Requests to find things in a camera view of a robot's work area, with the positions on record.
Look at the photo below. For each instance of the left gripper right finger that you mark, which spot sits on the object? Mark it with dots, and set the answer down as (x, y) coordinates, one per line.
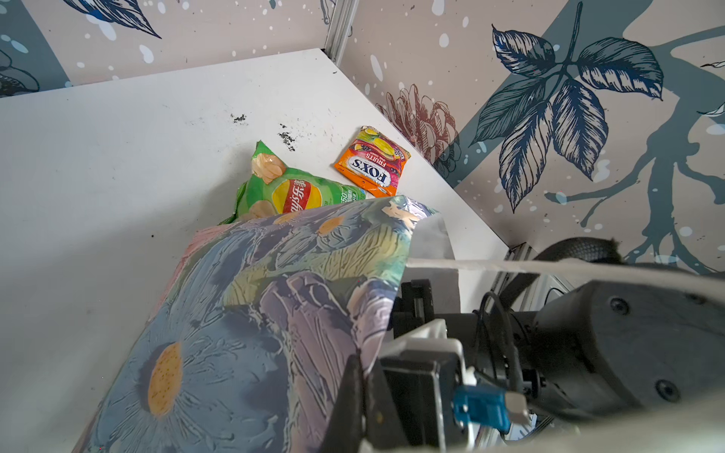
(384, 429)

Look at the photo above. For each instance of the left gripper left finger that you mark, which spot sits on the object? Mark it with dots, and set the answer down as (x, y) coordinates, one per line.
(345, 430)

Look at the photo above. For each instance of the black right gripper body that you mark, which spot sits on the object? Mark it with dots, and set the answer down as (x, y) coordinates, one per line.
(414, 307)

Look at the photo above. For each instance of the floral paper gift bag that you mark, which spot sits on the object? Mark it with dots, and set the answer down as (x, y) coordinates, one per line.
(247, 350)

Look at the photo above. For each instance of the orange Fox's candy bag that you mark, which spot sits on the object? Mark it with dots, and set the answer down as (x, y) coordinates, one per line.
(374, 163)

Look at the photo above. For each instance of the green chips bag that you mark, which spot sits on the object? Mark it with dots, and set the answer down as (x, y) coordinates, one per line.
(275, 189)

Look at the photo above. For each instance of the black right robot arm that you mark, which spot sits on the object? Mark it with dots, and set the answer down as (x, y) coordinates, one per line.
(601, 349)

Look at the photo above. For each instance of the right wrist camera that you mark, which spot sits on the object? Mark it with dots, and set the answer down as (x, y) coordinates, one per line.
(439, 400)

